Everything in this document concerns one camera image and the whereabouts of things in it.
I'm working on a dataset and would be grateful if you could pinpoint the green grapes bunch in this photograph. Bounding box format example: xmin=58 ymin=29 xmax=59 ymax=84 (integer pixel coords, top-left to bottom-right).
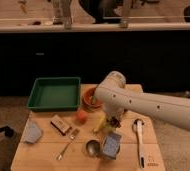
xmin=93 ymin=115 xmax=116 ymax=133

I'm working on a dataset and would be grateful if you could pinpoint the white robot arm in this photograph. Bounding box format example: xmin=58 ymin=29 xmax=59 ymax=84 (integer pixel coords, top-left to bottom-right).
xmin=95 ymin=71 xmax=190 ymax=132

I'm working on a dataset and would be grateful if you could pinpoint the blue sponge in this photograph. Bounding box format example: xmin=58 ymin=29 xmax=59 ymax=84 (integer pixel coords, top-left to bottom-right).
xmin=102 ymin=132 xmax=121 ymax=159

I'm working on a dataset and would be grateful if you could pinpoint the green vegetable in bowl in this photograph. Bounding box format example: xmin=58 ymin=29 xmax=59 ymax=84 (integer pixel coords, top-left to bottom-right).
xmin=91 ymin=96 xmax=97 ymax=104

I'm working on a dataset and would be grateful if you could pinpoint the orange bowl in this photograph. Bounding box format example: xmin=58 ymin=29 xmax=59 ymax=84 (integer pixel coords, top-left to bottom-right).
xmin=82 ymin=87 xmax=102 ymax=109

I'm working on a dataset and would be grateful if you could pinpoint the orange fruit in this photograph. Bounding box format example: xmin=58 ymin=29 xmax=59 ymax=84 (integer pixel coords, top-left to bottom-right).
xmin=76 ymin=110 xmax=88 ymax=123

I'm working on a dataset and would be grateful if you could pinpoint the silver metal spoon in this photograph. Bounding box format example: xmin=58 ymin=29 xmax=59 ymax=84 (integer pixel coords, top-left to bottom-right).
xmin=85 ymin=140 xmax=101 ymax=157

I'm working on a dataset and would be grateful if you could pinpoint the silver fork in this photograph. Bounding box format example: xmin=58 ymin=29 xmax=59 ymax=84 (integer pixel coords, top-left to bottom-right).
xmin=56 ymin=128 xmax=80 ymax=160

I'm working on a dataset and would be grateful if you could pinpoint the wooden table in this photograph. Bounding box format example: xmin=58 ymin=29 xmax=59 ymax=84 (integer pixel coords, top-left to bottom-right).
xmin=11 ymin=109 xmax=165 ymax=171

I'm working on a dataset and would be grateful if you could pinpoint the brown rectangular block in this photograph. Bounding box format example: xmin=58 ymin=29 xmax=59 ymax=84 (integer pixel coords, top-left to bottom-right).
xmin=50 ymin=115 xmax=71 ymax=135

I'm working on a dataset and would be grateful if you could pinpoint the green plastic tray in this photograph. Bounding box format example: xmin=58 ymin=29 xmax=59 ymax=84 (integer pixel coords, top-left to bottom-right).
xmin=27 ymin=77 xmax=81 ymax=112

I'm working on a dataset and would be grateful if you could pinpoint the white handled spatula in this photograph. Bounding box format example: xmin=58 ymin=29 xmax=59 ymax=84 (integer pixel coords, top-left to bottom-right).
xmin=133 ymin=119 xmax=145 ymax=169

